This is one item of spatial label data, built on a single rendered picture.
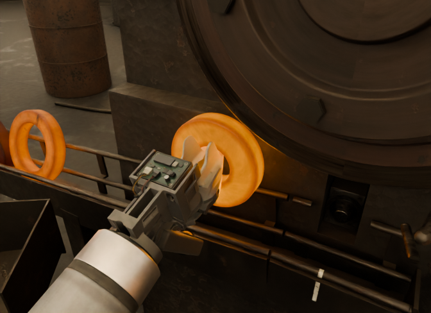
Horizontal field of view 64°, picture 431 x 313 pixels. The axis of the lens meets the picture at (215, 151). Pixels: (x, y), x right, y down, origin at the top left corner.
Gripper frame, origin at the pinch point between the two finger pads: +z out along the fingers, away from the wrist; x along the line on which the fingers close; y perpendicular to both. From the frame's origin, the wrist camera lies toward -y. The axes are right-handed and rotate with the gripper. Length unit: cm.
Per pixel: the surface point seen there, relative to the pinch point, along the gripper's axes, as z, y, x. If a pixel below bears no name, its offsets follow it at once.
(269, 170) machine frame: 4.6, -6.4, -6.9
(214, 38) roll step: 0.0, 19.3, -3.0
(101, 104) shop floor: 115, -122, 193
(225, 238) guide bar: -7.1, -12.2, -3.9
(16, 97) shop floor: 91, -115, 269
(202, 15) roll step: 0.6, 21.5, -1.4
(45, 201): -15.6, -8.8, 28.5
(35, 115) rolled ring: 1, -8, 51
